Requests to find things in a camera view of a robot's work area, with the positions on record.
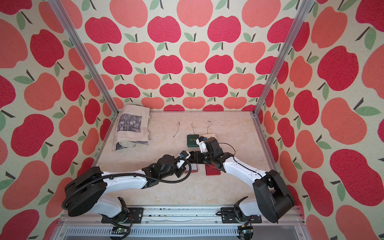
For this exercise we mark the aluminium frame post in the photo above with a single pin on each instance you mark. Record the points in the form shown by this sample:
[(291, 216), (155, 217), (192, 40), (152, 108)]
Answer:
[(68, 26), (286, 47)]

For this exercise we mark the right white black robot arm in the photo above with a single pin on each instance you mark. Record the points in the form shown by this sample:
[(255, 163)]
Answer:
[(272, 199)]

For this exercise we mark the red jewelry box base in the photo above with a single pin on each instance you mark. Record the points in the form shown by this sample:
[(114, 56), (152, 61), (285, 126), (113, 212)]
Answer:
[(193, 168)]

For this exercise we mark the red jewelry box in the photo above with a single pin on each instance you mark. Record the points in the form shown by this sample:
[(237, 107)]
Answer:
[(212, 171)]

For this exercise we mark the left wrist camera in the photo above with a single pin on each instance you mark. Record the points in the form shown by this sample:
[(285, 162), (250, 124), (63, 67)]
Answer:
[(183, 159)]

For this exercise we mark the left aluminium frame post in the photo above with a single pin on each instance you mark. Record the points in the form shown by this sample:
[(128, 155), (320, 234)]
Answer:
[(68, 26)]

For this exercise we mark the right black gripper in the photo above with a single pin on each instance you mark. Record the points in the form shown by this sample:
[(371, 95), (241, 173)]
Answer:
[(197, 156)]

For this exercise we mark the green jewelry box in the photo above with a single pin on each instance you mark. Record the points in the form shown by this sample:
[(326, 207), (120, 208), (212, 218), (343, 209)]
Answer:
[(191, 140)]

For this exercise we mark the right aluminium frame post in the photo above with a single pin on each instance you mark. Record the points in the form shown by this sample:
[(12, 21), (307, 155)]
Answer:
[(286, 47)]

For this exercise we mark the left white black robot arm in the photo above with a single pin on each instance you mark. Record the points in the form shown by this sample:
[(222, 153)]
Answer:
[(87, 193)]

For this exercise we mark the cream lift-off box lid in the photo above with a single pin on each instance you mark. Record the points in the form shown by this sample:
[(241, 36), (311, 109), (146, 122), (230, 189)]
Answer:
[(207, 136)]

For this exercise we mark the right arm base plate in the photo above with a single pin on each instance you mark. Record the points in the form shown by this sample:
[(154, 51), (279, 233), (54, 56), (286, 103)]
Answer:
[(235, 216)]

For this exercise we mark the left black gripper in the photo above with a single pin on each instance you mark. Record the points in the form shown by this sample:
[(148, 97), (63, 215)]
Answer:
[(181, 171)]

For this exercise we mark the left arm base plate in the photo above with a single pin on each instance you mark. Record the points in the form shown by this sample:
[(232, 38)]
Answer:
[(132, 214)]

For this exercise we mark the folded beige patterned cloth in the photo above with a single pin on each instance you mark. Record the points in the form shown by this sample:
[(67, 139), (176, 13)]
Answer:
[(132, 127)]

